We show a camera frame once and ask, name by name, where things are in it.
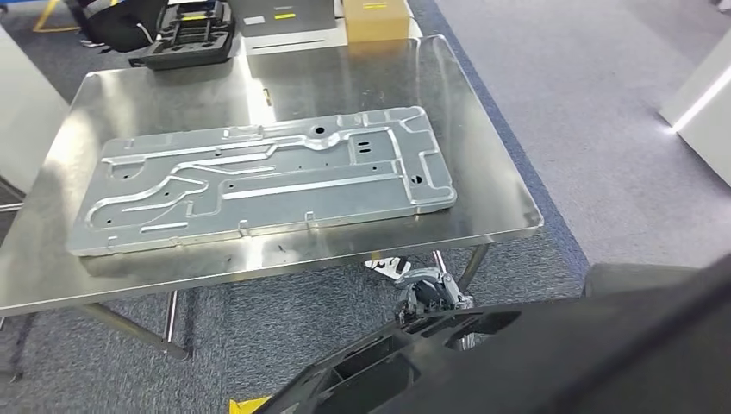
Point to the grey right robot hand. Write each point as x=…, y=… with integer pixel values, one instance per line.
x=428, y=280

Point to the long black plastic part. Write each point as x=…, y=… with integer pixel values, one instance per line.
x=542, y=360

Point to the stainless steel workbench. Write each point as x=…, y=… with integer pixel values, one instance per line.
x=11, y=207
x=342, y=74

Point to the white power strip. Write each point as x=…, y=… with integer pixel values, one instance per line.
x=388, y=267

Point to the silver stamped metal panel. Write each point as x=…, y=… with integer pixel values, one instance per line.
x=285, y=194

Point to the yellow floor tape square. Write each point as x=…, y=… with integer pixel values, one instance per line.
x=248, y=405

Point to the tan cardboard board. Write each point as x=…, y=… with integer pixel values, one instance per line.
x=377, y=23

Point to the white low table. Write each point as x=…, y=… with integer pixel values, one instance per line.
x=297, y=45

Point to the grey laptop box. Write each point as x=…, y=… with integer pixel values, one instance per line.
x=285, y=17

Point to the white box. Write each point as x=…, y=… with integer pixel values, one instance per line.
x=708, y=114

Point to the black equipment case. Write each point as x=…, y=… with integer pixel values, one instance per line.
x=188, y=40

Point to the black bag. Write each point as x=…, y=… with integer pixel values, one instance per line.
x=114, y=23

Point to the grey shoe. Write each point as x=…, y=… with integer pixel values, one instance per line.
x=92, y=43

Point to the white cabinet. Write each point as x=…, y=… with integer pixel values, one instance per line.
x=28, y=114

